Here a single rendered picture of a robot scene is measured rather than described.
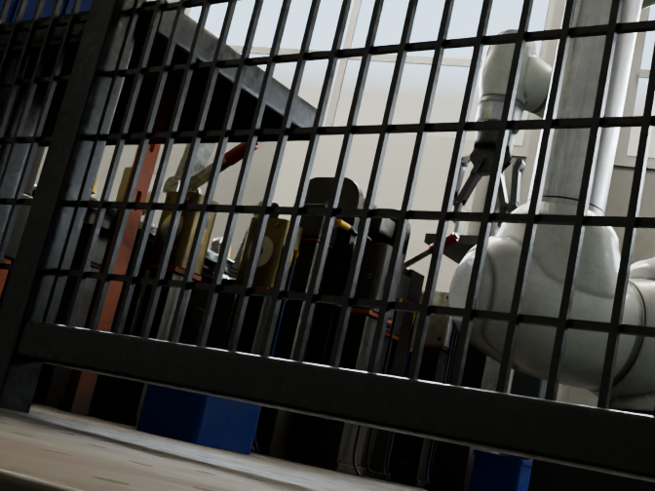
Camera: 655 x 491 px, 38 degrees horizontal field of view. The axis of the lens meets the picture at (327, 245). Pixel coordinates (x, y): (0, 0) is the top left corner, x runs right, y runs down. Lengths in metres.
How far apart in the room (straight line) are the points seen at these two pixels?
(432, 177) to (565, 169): 2.83
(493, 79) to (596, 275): 0.78
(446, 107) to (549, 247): 3.37
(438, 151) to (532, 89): 2.20
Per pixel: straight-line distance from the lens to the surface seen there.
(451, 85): 4.57
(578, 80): 1.30
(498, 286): 1.16
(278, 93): 0.87
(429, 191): 4.06
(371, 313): 1.58
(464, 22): 4.71
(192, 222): 1.42
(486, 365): 1.86
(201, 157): 1.49
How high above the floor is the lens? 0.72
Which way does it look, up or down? 12 degrees up
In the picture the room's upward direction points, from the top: 13 degrees clockwise
